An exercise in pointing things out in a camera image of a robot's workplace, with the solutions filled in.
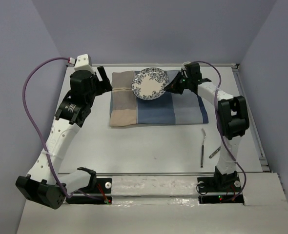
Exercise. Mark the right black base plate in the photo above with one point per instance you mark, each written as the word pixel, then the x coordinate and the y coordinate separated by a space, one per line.
pixel 211 194

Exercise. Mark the blue floral ceramic plate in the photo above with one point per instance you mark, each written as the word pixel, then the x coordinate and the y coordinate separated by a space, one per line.
pixel 149 83

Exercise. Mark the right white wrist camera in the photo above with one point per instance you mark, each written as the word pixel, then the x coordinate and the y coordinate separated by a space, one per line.
pixel 183 69

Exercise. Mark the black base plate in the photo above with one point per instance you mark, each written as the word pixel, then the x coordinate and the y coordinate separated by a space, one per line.
pixel 100 194
pixel 211 194

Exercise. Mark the silver table knife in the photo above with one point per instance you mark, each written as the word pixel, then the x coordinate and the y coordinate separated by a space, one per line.
pixel 215 152

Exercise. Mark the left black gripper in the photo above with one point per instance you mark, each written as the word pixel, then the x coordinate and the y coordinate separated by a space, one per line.
pixel 104 79

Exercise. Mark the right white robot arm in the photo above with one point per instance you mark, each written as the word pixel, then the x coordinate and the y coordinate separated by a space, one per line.
pixel 232 122

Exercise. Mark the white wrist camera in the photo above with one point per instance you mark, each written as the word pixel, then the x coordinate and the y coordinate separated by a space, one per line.
pixel 82 62
pixel 183 69

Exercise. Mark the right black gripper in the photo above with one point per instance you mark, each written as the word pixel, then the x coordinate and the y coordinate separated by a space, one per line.
pixel 172 87

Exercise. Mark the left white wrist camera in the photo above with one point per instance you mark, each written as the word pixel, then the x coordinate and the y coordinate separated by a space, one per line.
pixel 82 62

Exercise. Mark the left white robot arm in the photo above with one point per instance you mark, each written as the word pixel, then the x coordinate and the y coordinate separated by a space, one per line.
pixel 41 184

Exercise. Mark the silver fork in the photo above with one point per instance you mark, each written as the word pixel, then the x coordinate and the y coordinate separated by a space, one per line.
pixel 203 148

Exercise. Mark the blue beige checked cloth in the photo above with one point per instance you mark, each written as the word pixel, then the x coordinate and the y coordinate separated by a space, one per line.
pixel 169 109

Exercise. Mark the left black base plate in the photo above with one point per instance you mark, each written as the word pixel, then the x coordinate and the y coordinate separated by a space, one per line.
pixel 100 194

